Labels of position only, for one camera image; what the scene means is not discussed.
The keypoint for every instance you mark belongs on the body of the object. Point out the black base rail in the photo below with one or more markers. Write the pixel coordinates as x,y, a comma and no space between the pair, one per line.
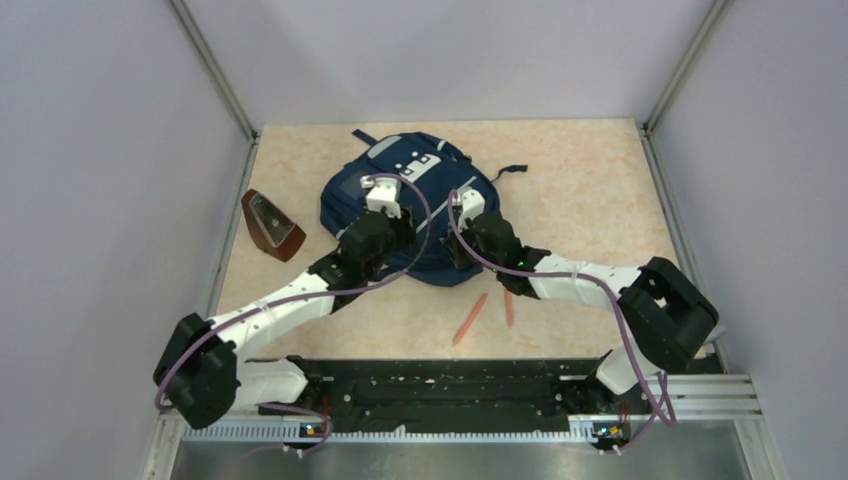
460,396

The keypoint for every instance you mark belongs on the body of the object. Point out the brown wedge stand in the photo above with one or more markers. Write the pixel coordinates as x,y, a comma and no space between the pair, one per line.
270,229

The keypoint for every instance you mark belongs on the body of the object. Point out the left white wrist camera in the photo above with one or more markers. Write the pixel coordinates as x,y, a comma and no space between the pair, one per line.
382,195

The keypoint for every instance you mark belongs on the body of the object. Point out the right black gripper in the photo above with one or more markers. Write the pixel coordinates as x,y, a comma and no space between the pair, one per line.
453,245

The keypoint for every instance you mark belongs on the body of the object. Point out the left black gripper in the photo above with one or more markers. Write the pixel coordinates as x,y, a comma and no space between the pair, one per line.
406,227

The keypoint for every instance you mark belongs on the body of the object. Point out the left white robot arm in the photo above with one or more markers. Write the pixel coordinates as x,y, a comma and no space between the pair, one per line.
209,369

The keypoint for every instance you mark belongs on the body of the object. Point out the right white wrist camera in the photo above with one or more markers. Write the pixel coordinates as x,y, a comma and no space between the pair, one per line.
470,204

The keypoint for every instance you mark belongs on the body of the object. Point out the navy blue backpack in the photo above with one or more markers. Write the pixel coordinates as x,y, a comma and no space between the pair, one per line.
436,167

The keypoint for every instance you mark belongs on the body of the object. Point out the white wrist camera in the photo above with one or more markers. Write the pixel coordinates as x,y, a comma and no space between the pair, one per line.
382,195
470,204

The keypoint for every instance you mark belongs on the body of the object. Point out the orange pen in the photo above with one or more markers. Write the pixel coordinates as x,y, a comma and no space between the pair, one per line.
509,309
470,319

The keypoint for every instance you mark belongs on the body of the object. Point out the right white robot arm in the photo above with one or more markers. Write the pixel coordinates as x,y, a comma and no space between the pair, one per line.
662,317

